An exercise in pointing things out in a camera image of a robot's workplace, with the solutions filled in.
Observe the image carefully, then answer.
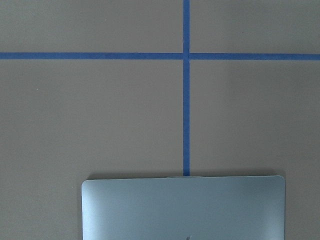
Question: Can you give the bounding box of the silver closed laptop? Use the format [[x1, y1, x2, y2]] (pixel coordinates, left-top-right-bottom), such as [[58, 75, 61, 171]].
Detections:
[[81, 175, 286, 240]]

